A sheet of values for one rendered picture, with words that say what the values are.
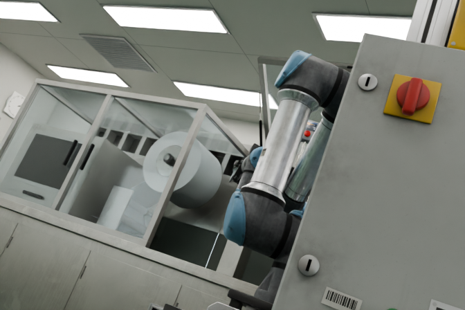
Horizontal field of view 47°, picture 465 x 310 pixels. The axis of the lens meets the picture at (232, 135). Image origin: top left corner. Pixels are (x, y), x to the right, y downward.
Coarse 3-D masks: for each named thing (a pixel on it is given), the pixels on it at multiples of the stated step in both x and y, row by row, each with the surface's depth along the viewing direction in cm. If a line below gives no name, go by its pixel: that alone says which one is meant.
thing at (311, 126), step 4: (308, 120) 246; (312, 120) 246; (308, 124) 245; (312, 124) 245; (316, 124) 245; (308, 128) 244; (312, 128) 244; (316, 128) 244; (304, 132) 242; (308, 132) 242; (312, 132) 243; (304, 136) 243; (308, 136) 242; (308, 140) 243
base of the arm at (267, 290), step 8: (280, 264) 125; (272, 272) 126; (280, 272) 124; (264, 280) 126; (272, 280) 124; (280, 280) 123; (264, 288) 125; (272, 288) 122; (256, 296) 124; (264, 296) 122; (272, 296) 121
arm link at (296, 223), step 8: (288, 216) 128; (296, 216) 129; (288, 224) 126; (296, 224) 127; (288, 232) 125; (296, 232) 125; (280, 240) 124; (288, 240) 125; (280, 248) 125; (288, 248) 125; (272, 256) 127; (280, 256) 126; (288, 256) 125
